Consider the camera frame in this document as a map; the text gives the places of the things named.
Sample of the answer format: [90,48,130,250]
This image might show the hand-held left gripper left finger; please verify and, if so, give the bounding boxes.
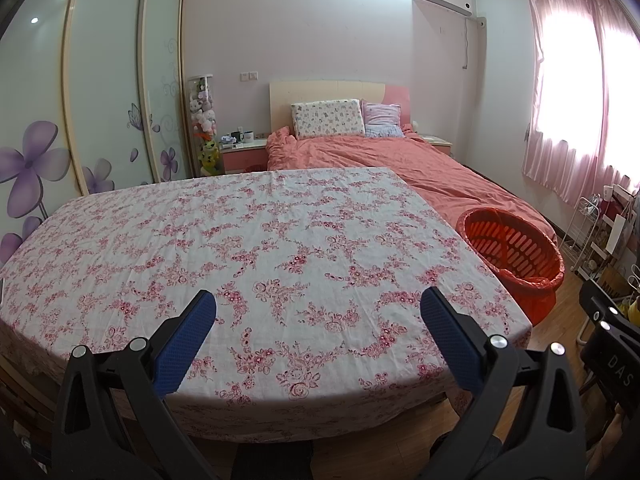
[50,290,221,480]

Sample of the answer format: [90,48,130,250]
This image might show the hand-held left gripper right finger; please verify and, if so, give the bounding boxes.
[420,287,588,480]

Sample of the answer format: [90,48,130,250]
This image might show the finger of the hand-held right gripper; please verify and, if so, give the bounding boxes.
[580,277,640,333]

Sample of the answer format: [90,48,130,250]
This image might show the orange plastic basket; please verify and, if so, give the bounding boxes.
[457,206,566,326]

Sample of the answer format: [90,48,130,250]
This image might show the red plastic liner bag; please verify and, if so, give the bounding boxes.
[457,206,566,293]

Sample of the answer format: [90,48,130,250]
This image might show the brown paper bag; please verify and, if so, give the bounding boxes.
[595,260,637,301]

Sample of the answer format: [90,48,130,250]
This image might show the white trolley shelf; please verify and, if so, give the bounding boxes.
[587,185,633,281]

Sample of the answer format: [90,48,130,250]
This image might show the floral tablecloth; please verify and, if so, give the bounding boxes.
[0,167,533,443]

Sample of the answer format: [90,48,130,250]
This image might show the bed with pink duvet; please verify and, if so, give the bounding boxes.
[265,127,557,248]

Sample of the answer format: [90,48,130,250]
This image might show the yellow plush toy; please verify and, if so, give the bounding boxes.
[197,137,222,177]

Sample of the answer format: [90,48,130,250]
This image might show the pink curtain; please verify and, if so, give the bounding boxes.
[595,0,640,196]
[520,0,608,206]

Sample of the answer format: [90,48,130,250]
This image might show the striped pink pillow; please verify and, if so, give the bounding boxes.
[361,101,405,138]

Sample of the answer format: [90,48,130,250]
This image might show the plush toy display tube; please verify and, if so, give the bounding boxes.
[187,75,217,143]

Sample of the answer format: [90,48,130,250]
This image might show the floral pillow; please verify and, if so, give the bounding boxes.
[291,99,366,141]

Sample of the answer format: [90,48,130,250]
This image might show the flower print wardrobe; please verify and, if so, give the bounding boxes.
[0,0,193,266]

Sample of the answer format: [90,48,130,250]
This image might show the air conditioner pipe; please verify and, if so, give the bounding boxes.
[462,15,487,71]

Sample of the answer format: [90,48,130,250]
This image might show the white wire rack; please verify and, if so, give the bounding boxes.
[570,192,603,276]

